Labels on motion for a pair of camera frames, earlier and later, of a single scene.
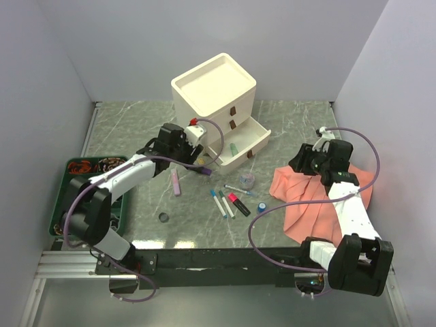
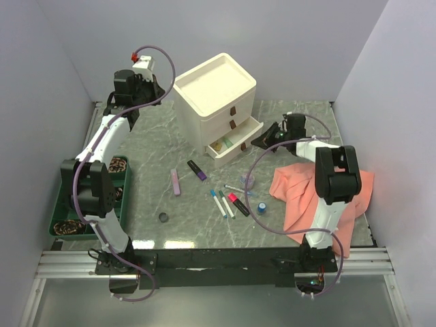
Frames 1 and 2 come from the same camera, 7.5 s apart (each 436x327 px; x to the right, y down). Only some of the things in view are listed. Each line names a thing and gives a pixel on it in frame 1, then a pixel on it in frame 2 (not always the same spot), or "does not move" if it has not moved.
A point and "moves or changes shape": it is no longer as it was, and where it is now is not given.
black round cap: x=163 y=217 does not move
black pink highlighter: x=234 y=199 does not move
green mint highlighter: x=234 y=149 moves or changes shape
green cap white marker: x=227 y=205 does not move
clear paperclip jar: x=246 y=181 does not move
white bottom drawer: x=240 y=142 moves or changes shape
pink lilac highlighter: x=175 y=181 does not move
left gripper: x=190 y=159 → x=157 y=90
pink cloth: x=316 y=221 does not move
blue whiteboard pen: x=250 y=193 does not move
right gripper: x=304 y=152 → x=266 y=140
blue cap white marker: x=213 y=193 does not move
